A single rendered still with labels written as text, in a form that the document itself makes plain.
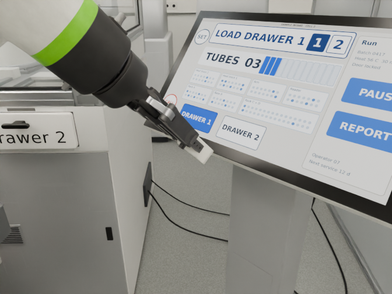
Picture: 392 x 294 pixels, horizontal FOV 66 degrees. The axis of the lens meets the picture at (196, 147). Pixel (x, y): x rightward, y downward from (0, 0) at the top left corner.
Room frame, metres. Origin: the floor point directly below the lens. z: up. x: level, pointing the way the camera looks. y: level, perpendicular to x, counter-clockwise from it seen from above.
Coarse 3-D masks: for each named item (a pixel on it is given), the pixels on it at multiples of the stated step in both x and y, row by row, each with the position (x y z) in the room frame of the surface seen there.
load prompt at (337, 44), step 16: (224, 32) 0.71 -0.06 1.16; (240, 32) 0.68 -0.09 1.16; (256, 32) 0.66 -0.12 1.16; (272, 32) 0.64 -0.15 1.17; (288, 32) 0.62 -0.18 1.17; (304, 32) 0.60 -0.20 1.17; (320, 32) 0.58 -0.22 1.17; (336, 32) 0.56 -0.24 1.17; (352, 32) 0.54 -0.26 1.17; (272, 48) 0.61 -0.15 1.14; (288, 48) 0.59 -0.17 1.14; (304, 48) 0.57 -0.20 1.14; (320, 48) 0.55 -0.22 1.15; (336, 48) 0.54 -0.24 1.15
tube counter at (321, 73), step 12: (252, 60) 0.62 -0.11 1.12; (264, 60) 0.60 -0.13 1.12; (276, 60) 0.59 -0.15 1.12; (288, 60) 0.57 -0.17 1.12; (300, 60) 0.56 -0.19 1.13; (252, 72) 0.60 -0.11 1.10; (264, 72) 0.58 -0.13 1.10; (276, 72) 0.57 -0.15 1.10; (288, 72) 0.55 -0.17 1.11; (300, 72) 0.54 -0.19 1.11; (312, 72) 0.53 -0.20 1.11; (324, 72) 0.52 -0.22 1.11; (336, 72) 0.51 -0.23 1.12; (312, 84) 0.51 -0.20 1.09; (324, 84) 0.50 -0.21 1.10
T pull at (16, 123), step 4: (4, 124) 0.78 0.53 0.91; (8, 124) 0.78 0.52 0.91; (12, 124) 0.78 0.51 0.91; (16, 124) 0.78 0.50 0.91; (20, 124) 0.78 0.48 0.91; (24, 124) 0.78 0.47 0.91; (28, 124) 0.78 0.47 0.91; (4, 128) 0.78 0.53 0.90; (8, 128) 0.78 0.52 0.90; (12, 128) 0.78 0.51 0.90; (16, 128) 0.78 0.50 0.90; (20, 128) 0.78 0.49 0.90; (24, 128) 0.78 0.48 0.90
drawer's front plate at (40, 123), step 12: (0, 120) 0.81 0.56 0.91; (12, 120) 0.81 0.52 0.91; (24, 120) 0.81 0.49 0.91; (36, 120) 0.81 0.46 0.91; (48, 120) 0.82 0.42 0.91; (60, 120) 0.82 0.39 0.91; (72, 120) 0.82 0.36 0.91; (0, 132) 0.81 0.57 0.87; (12, 132) 0.81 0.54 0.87; (24, 132) 0.81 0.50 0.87; (36, 132) 0.81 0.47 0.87; (48, 132) 0.82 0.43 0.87; (72, 132) 0.82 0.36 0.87; (0, 144) 0.81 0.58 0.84; (12, 144) 0.81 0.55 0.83; (24, 144) 0.81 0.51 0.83; (36, 144) 0.81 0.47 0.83; (48, 144) 0.81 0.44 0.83; (60, 144) 0.82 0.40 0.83; (72, 144) 0.82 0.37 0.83
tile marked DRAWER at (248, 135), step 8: (224, 120) 0.55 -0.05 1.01; (232, 120) 0.54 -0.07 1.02; (240, 120) 0.53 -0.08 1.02; (224, 128) 0.54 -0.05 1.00; (232, 128) 0.53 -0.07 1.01; (240, 128) 0.52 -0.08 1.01; (248, 128) 0.51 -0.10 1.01; (256, 128) 0.51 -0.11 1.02; (264, 128) 0.50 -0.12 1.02; (216, 136) 0.53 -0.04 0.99; (224, 136) 0.53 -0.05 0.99; (232, 136) 0.52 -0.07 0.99; (240, 136) 0.51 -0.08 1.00; (248, 136) 0.50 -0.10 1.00; (256, 136) 0.49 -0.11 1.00; (240, 144) 0.50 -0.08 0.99; (248, 144) 0.49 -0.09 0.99; (256, 144) 0.48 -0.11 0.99
